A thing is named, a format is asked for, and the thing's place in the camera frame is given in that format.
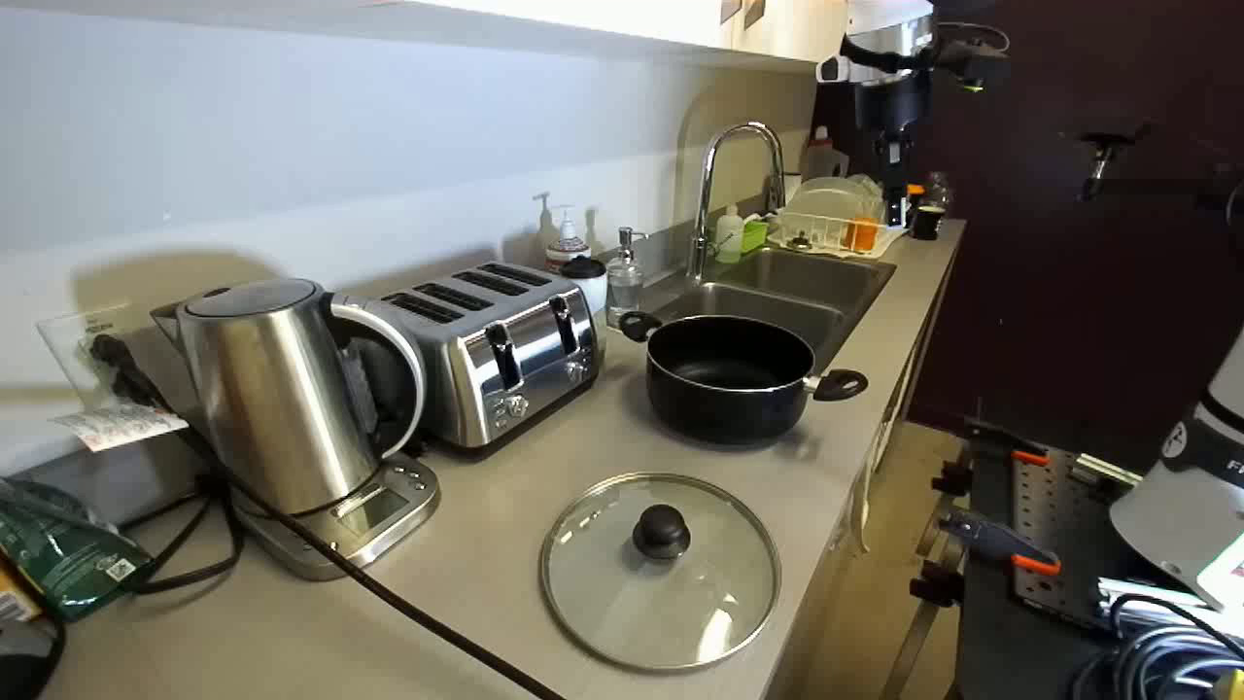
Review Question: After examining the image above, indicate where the small clear water bottle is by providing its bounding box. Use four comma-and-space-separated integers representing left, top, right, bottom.
608, 226, 645, 313

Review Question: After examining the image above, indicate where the white plate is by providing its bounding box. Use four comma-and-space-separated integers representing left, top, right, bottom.
777, 169, 891, 246

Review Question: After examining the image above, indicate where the glass lid with black knob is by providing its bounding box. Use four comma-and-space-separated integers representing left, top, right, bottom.
536, 470, 781, 675

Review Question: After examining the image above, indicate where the stainless steel double sink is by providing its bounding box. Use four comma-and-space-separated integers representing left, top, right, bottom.
634, 246, 900, 382

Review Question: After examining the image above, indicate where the grey base cabinet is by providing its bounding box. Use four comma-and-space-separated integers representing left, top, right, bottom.
771, 235, 970, 700

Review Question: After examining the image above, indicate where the bright green dish soap bottle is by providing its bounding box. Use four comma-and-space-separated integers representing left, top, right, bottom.
738, 208, 772, 260

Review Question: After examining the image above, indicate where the white paper label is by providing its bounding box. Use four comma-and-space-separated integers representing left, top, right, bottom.
56, 400, 193, 456

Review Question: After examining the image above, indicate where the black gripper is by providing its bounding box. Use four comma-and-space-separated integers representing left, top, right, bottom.
859, 75, 935, 228

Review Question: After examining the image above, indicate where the green packet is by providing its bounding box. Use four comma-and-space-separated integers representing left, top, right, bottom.
0, 475, 155, 622

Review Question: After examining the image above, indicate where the black mug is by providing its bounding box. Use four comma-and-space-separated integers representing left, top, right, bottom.
910, 196, 952, 246

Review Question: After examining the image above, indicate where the black power plug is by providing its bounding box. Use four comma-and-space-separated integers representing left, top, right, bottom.
84, 329, 176, 409

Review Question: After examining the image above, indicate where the black cooking pot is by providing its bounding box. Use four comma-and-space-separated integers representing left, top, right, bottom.
617, 309, 869, 448

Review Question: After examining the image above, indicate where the perforated mounting board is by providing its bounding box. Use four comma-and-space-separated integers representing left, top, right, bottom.
1005, 443, 1135, 622

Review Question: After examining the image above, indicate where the black power cable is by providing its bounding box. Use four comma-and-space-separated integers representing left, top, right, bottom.
219, 476, 567, 700

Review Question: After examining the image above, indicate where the stainless steel four-slot toaster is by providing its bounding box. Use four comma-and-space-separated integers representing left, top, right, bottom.
355, 260, 608, 456

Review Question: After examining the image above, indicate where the clear pump bottle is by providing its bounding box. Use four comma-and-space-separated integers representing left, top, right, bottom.
527, 191, 567, 265

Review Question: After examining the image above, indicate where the metal cabinet handle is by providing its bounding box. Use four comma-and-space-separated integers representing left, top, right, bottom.
850, 378, 907, 554

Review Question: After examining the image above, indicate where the pale green soap pump bottle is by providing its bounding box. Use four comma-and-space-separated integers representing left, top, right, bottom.
713, 202, 749, 266

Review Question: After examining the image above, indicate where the yellow packet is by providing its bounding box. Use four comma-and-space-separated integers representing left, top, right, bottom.
0, 554, 47, 629

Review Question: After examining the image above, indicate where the white dish rack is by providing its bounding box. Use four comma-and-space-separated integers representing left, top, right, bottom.
771, 204, 907, 265

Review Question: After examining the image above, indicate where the black device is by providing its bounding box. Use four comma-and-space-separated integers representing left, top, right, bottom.
0, 606, 70, 700

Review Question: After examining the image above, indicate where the black clamp with orange handle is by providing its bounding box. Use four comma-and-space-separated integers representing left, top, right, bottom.
907, 506, 1070, 614
930, 436, 1057, 500

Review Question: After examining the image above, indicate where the steel kettle base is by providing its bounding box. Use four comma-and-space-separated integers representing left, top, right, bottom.
231, 448, 443, 581

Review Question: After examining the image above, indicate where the stainless steel electric kettle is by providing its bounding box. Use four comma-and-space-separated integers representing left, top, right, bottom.
153, 273, 431, 522

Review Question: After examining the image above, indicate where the clear plastic bag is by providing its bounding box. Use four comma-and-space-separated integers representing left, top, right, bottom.
35, 304, 148, 418

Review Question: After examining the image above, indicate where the black robot table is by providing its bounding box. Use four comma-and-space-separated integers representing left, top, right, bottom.
952, 422, 1140, 700

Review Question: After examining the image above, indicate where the white jar with dark lid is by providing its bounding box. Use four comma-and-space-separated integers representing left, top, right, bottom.
556, 252, 615, 324

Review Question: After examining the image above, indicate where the grey cable bundle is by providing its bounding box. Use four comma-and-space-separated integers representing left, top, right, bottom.
1095, 581, 1244, 700

